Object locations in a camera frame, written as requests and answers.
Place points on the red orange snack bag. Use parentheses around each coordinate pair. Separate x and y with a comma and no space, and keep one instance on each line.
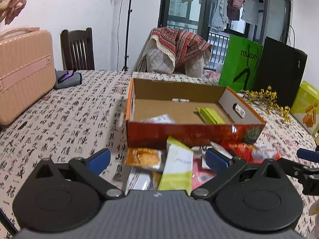
(252,153)

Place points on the orange cardboard snack box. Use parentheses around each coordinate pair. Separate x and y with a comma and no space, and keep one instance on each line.
(151,98)

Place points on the grey purple folded cloth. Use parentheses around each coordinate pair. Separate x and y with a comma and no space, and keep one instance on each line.
(66,79)

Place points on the white striped snack packet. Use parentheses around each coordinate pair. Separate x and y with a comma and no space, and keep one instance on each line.
(141,179)

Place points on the hanging clothes on balcony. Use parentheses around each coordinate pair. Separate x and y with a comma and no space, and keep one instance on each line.
(230,14)

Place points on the green white snack packet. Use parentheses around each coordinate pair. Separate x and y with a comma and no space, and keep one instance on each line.
(177,173)

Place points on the pink hard-shell suitcase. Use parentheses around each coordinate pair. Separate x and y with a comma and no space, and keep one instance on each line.
(27,70)

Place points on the yellow dried flower branch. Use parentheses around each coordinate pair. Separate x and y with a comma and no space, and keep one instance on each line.
(266,99)

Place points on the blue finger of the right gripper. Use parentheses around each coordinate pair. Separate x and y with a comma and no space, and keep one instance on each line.
(308,155)

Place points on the green snack bar in box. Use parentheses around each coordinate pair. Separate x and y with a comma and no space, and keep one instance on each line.
(210,116)

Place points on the orange cracker snack packet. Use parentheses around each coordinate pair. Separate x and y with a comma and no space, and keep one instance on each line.
(146,158)

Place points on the pink artificial flowers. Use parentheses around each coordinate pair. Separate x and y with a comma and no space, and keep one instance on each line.
(10,9)

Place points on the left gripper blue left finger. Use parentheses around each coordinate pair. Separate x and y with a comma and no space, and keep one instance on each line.
(88,170)

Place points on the black studio light stand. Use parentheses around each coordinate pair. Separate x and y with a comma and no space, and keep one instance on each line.
(126,56)

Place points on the red snack packet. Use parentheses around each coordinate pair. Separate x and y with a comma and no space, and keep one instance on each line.
(200,175)

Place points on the dark wooden chair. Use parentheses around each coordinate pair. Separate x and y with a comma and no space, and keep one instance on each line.
(77,49)

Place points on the red patterned draped cloth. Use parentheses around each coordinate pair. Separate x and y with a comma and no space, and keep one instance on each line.
(168,51)

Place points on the calligraphy print tablecloth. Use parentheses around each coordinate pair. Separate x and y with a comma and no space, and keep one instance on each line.
(72,122)

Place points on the white printed snack packet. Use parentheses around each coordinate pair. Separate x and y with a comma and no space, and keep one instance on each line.
(165,118)

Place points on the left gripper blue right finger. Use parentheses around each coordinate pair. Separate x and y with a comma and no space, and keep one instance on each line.
(226,170)

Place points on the lime green snack box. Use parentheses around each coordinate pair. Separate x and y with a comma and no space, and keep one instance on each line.
(305,108)

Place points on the green mucun paper bag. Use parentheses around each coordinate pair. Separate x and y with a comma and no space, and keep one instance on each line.
(240,65)

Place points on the black paper bag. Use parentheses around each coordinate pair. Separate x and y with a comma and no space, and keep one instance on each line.
(281,67)

